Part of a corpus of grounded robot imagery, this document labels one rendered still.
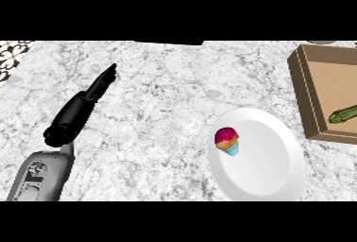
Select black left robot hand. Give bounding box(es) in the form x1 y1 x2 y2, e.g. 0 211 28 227
41 62 118 148

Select white round plate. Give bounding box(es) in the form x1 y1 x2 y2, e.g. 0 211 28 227
206 107 307 202

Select brown cardboard box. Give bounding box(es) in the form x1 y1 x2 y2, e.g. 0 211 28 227
286 43 357 146

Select green squash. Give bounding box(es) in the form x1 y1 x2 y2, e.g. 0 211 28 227
327 104 357 125

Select black white patterned tile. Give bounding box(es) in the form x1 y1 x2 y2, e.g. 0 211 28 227
0 40 37 87

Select black appliance edge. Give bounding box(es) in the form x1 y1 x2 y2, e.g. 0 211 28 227
133 40 205 46

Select pink frosted cupcake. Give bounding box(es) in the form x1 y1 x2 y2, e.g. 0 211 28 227
214 126 242 157

